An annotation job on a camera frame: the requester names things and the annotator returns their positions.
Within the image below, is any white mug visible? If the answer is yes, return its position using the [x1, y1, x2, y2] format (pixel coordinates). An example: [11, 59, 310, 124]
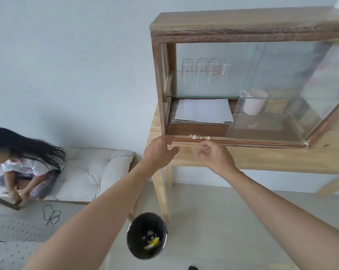
[239, 88, 268, 116]

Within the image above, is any black waste bin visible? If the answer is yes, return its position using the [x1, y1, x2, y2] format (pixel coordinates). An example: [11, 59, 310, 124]
[126, 212, 168, 261]

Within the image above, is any grey dotted rug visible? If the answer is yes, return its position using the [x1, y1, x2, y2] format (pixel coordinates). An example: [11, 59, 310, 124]
[0, 213, 56, 270]

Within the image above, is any yellow packet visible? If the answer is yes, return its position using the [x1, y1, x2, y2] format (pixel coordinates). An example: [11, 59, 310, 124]
[266, 92, 293, 114]

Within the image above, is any black cable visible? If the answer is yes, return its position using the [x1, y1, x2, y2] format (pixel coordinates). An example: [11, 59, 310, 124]
[42, 205, 62, 225]

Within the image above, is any person's right forearm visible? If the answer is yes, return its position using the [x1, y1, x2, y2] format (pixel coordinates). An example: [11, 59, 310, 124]
[227, 169, 339, 270]

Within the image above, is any light wooden table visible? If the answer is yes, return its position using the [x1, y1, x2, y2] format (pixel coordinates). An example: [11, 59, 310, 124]
[145, 103, 339, 222]

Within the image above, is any wooden glass-door cabinet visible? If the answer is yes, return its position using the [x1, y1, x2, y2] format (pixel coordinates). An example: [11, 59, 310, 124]
[150, 6, 339, 149]

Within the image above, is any yellow wrapper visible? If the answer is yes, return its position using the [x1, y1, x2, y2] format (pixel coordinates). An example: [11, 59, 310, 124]
[144, 237, 160, 250]

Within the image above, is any person's left forearm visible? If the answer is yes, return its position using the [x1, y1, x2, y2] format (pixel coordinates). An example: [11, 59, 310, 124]
[23, 161, 156, 270]

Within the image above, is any wooden bench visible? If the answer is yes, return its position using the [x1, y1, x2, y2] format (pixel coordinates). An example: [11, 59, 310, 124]
[0, 156, 139, 222]

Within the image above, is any person's right hand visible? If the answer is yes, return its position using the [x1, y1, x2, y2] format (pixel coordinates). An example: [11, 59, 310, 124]
[196, 140, 239, 175]

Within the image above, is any stack of white papers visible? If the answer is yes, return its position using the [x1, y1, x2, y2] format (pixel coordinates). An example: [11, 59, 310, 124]
[174, 99, 234, 125]

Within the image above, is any person's left hand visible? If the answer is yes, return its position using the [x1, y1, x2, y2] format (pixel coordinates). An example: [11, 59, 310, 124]
[142, 136, 181, 173]

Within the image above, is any white tufted cushion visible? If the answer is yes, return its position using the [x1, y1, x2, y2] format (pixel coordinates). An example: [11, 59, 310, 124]
[0, 147, 135, 202]

